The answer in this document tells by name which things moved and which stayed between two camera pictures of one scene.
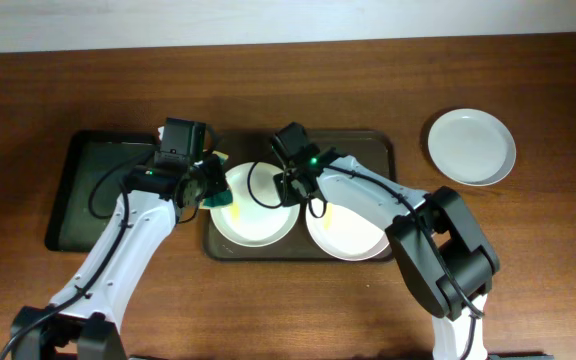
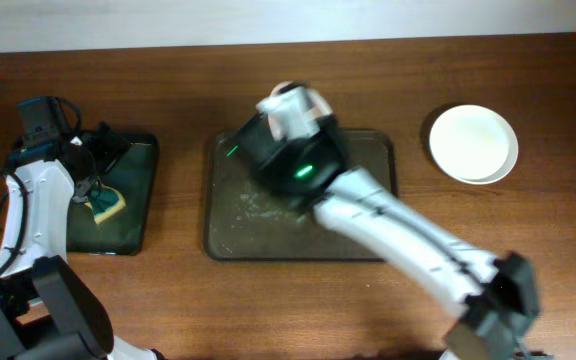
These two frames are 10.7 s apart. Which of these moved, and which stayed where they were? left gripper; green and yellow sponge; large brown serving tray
Moved: green and yellow sponge; left gripper
Stayed: large brown serving tray
